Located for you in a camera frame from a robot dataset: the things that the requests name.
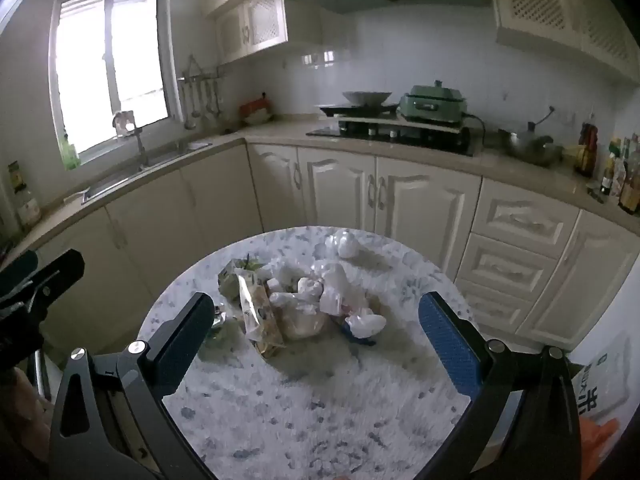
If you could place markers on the wall socket with plug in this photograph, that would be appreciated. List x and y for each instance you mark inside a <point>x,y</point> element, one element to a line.
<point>562,116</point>

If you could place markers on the clear gold-print wrapper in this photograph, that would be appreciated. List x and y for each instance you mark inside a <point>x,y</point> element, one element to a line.
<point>257,315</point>

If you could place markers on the yellow container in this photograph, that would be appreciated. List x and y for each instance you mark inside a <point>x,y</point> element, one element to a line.
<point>572,152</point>

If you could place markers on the kitchen window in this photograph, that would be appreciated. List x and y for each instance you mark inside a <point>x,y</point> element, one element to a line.
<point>85,60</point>

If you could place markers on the black gas stove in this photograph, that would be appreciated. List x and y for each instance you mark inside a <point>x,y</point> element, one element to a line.
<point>400,141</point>

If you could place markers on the cream sink base cabinet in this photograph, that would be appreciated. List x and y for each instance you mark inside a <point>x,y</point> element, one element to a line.
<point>150,225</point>

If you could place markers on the beige plastic bag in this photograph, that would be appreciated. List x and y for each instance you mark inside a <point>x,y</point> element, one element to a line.
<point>302,322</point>

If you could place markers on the cream lattice corner cabinet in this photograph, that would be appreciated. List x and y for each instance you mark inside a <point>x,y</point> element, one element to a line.
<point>260,25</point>

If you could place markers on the metal utensil rack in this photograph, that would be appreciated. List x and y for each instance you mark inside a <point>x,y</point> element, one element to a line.
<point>197,76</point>

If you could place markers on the small dark jar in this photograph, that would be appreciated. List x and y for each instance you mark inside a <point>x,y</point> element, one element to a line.
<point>16,177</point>

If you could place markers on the green electric cooking pot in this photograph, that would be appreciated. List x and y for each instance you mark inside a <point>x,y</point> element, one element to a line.
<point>432,105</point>

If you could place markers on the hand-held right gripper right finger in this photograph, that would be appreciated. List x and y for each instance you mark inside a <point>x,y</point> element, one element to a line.
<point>445,345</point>

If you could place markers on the metal wok with lid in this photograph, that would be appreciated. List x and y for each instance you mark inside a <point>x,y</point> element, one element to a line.
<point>532,150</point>

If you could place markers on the dark sauce bottle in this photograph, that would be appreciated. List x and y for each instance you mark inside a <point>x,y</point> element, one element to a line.
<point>587,152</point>

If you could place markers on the row of condiment bottles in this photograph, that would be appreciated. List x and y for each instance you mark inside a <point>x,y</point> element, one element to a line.
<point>625,180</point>

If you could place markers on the red and white container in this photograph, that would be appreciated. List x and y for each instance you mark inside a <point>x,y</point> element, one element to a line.
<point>256,110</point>

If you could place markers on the green plastic bottle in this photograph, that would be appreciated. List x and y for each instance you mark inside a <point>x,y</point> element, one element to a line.
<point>69,155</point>

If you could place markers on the cream stove base cabinet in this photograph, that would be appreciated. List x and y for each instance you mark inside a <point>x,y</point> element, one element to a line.
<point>350,190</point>

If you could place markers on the stainless steel sink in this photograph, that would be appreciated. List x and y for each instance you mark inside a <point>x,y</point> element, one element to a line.
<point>165,157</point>

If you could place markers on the black induction cooker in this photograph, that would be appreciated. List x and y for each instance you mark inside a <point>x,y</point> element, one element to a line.
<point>350,110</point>

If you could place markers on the white wide bowl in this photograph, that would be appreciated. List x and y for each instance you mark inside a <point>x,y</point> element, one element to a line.
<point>367,97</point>

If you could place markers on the cream lattice wall cabinet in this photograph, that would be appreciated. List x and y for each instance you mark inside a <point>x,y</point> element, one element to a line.
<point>550,5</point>

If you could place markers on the wooden board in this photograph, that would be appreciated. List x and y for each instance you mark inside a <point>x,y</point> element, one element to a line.
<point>380,121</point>

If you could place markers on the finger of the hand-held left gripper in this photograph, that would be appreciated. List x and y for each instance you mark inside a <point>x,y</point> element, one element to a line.
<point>60,272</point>
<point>20,270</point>

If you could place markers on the clear plastic bag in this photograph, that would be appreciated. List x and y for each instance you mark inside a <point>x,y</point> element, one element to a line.
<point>335,285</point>

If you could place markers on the cream narrow base cabinet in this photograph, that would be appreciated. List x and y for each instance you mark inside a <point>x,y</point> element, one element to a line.
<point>585,280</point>

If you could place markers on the metal sink faucet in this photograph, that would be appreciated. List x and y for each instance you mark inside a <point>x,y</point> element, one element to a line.
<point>140,147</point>

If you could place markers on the small dark countertop item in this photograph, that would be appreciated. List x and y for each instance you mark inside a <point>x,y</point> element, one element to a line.
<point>597,194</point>

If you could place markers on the white printed bag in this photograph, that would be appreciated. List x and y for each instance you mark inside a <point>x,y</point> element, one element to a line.
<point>602,385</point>

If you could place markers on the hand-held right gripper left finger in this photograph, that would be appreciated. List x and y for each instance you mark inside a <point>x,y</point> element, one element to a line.
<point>187,340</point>

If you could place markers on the amber liquid bottle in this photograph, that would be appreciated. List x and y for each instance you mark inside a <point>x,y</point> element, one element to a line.
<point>30,210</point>

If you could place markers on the white tissue with blue wrapper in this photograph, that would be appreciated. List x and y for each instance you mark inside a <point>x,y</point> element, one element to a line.
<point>365,325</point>

